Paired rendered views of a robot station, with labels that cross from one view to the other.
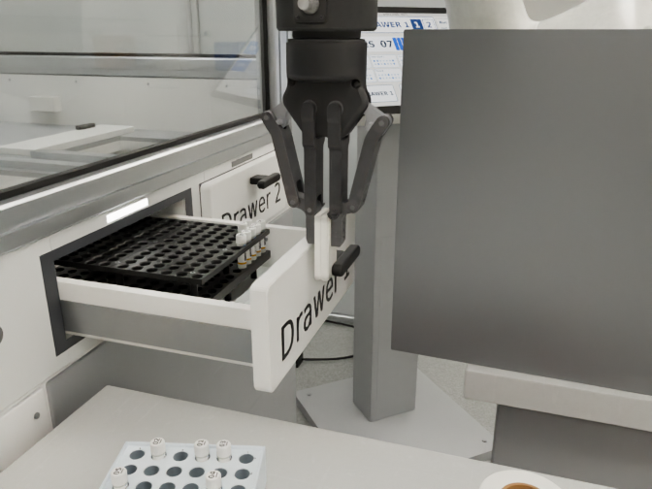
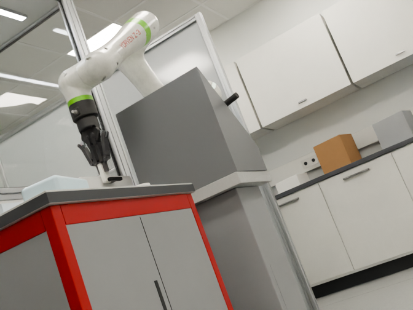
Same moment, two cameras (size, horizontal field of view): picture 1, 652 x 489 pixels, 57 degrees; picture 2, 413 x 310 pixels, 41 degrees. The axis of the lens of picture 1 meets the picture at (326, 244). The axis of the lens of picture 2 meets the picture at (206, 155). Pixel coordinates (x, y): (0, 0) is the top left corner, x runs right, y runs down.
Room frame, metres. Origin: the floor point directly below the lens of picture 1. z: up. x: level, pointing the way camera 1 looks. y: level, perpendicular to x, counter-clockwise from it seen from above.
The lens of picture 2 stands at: (-1.22, -0.56, 0.49)
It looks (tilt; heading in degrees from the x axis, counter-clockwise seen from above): 11 degrees up; 7
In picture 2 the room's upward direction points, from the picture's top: 21 degrees counter-clockwise
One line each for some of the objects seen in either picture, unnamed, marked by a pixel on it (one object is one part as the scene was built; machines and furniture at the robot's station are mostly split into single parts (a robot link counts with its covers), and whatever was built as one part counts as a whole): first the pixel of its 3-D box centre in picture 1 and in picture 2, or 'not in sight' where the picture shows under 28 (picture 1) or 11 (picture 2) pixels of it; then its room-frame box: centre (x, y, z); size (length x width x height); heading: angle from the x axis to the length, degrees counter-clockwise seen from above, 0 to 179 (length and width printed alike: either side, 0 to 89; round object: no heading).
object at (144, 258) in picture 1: (158, 266); not in sight; (0.69, 0.20, 0.87); 0.22 x 0.18 x 0.06; 72
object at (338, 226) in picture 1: (346, 221); (106, 163); (0.58, -0.02, 0.96); 0.03 x 0.01 x 0.05; 72
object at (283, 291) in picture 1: (312, 282); (109, 191); (0.62, 0.01, 0.87); 0.29 x 0.02 x 0.11; 162
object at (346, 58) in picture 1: (326, 87); (90, 131); (0.59, 0.00, 1.09); 0.08 x 0.07 x 0.09; 72
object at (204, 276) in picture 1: (232, 252); not in sight; (0.65, 0.11, 0.90); 0.18 x 0.02 x 0.01; 162
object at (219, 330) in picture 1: (151, 269); not in sight; (0.69, 0.21, 0.86); 0.40 x 0.26 x 0.06; 72
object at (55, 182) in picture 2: not in sight; (57, 192); (-0.03, -0.07, 0.78); 0.15 x 0.10 x 0.04; 174
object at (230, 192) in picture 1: (248, 197); not in sight; (0.99, 0.13, 0.87); 0.29 x 0.02 x 0.11; 162
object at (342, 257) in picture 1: (336, 258); (112, 179); (0.61, -0.01, 0.91); 0.07 x 0.04 x 0.01; 162
